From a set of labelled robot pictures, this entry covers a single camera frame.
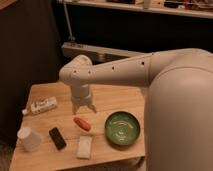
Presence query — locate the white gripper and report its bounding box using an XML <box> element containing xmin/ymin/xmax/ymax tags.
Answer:
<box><xmin>70</xmin><ymin>84</ymin><xmax>97</xmax><ymax>115</ymax></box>

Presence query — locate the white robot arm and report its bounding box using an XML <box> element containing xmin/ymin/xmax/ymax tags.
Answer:
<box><xmin>59</xmin><ymin>48</ymin><xmax>213</xmax><ymax>171</ymax></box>

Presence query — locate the white sponge block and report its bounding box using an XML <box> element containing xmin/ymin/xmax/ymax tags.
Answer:
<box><xmin>77</xmin><ymin>136</ymin><xmax>92</xmax><ymax>159</ymax></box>

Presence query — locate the wooden table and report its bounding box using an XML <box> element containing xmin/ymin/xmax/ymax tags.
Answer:
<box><xmin>10</xmin><ymin>82</ymin><xmax>145</xmax><ymax>171</ymax></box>

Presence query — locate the green bowl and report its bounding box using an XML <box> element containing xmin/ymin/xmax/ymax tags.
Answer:
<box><xmin>105</xmin><ymin>111</ymin><xmax>141</xmax><ymax>146</ymax></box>

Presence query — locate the grey metal bench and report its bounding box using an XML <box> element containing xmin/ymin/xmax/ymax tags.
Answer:
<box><xmin>61</xmin><ymin>42</ymin><xmax>142</xmax><ymax>62</ymax></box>

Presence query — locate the white paper cup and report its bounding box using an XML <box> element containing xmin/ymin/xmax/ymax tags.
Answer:
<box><xmin>17</xmin><ymin>127</ymin><xmax>42</xmax><ymax>152</ymax></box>

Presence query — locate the metal lamp pole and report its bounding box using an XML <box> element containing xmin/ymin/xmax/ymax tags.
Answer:
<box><xmin>62</xmin><ymin>0</ymin><xmax>75</xmax><ymax>46</ymax></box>

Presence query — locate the white upper shelf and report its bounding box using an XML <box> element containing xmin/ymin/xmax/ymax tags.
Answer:
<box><xmin>56</xmin><ymin>0</ymin><xmax>213</xmax><ymax>19</ymax></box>

